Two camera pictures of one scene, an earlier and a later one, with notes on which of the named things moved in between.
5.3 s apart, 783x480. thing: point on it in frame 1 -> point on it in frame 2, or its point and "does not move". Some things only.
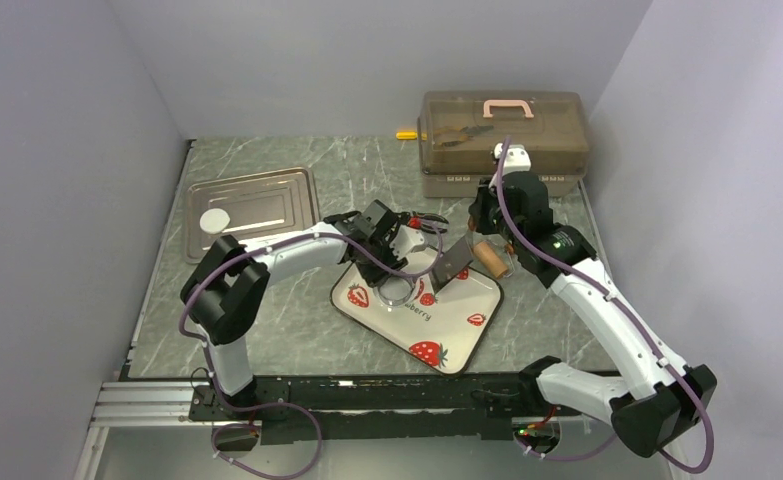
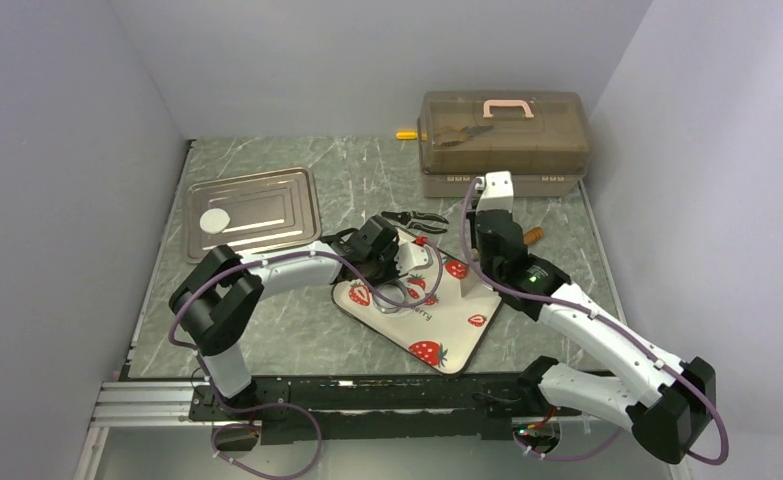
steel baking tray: (257, 205) does not move
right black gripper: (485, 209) -> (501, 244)
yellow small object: (409, 135) does not move
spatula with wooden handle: (453, 259) -> (472, 282)
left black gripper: (372, 278) does not move
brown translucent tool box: (458, 131) does not move
